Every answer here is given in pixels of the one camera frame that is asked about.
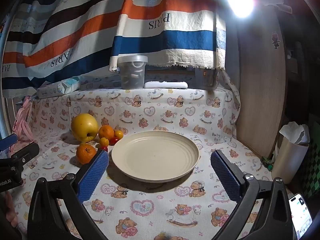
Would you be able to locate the clear lidded plastic container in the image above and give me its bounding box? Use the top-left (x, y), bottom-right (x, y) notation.
top-left (117, 55), bottom-right (148, 90)

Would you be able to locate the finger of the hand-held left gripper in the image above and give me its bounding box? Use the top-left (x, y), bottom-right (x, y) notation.
top-left (10, 143), bottom-right (40, 165)
top-left (0, 134), bottom-right (18, 153)

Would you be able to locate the wet wipes packet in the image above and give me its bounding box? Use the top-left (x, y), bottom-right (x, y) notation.
top-left (36, 79), bottom-right (81, 99)

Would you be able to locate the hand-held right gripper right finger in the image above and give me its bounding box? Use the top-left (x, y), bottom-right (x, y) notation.
top-left (210, 149), bottom-right (294, 240)

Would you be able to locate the white flat box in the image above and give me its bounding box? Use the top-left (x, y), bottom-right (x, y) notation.
top-left (144, 81), bottom-right (188, 89)

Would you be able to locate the cream round plate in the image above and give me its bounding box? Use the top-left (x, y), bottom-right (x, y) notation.
top-left (111, 131), bottom-right (200, 182)

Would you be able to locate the bear print cloth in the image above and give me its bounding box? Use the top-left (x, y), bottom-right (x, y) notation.
top-left (5, 72), bottom-right (293, 240)

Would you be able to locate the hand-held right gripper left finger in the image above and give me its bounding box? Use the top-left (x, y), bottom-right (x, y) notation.
top-left (27, 149), bottom-right (110, 240)

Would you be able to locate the green checkered board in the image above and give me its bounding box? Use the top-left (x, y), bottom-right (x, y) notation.
top-left (300, 114), bottom-right (320, 198)

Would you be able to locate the pink ring toy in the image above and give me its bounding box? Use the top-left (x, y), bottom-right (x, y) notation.
top-left (11, 96), bottom-right (35, 140)

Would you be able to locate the bear sticker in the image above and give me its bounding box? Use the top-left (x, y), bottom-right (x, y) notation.
top-left (271, 31), bottom-right (281, 49)

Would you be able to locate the wooden board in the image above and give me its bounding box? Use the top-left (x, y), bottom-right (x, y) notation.
top-left (235, 12), bottom-right (287, 159)

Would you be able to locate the small green object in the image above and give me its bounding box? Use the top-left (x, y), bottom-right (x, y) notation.
top-left (261, 156), bottom-right (274, 172)

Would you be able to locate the bright clip lamp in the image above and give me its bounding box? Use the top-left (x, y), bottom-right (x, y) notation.
top-left (226, 0), bottom-right (293, 19)

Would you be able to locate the orange mandarin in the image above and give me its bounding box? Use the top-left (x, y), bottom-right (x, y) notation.
top-left (98, 125), bottom-right (115, 140)
top-left (76, 142), bottom-right (97, 165)

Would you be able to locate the beige bin with tissue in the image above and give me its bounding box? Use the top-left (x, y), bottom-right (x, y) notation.
top-left (271, 135), bottom-right (309, 184)

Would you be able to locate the person's left hand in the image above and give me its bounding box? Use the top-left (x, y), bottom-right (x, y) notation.
top-left (0, 191), bottom-right (19, 230)

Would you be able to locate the clear plastic box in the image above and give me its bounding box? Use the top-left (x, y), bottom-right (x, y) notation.
top-left (195, 69), bottom-right (218, 89)

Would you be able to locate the crumpled white tissue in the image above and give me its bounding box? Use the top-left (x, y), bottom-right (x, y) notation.
top-left (279, 121), bottom-right (310, 145)

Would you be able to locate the large yellow apple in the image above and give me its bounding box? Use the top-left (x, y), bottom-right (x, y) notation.
top-left (71, 113), bottom-right (99, 143)

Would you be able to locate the smartphone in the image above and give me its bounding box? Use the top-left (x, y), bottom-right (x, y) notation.
top-left (287, 192), bottom-right (313, 240)

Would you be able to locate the striped printed blanket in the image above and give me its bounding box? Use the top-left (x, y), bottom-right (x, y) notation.
top-left (0, 0), bottom-right (227, 98)

